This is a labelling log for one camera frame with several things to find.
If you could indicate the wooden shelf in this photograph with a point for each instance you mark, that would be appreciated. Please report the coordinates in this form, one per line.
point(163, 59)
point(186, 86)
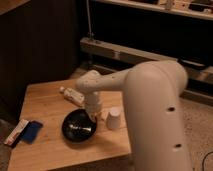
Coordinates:
point(166, 8)

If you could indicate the white plastic bottle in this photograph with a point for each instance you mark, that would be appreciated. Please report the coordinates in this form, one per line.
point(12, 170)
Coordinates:
point(72, 95)

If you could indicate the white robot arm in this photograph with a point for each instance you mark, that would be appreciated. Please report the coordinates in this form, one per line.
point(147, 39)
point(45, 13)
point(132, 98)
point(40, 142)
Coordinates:
point(151, 100)

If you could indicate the metal pole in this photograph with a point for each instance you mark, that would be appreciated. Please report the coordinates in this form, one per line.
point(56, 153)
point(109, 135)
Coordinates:
point(90, 32)

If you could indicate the black handle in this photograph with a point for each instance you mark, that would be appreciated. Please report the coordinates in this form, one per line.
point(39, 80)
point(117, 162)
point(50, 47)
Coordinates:
point(192, 65)

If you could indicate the grey metal beam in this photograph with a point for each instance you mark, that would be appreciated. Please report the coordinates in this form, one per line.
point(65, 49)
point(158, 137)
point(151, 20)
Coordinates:
point(134, 56)

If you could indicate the white paper cup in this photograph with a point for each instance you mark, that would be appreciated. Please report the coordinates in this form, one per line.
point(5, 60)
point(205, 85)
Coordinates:
point(113, 119)

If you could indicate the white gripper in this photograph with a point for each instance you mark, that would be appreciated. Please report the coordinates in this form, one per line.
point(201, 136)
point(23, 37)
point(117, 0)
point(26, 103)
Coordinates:
point(93, 105)

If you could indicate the black ceramic bowl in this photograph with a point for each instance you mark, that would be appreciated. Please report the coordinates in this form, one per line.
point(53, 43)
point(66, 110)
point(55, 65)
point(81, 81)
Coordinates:
point(78, 127)

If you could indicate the red white flat box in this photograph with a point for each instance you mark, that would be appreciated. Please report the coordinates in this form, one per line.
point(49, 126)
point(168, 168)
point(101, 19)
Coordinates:
point(16, 133)

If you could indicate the blue sponge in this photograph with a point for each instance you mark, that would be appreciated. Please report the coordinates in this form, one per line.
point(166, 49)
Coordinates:
point(31, 131)

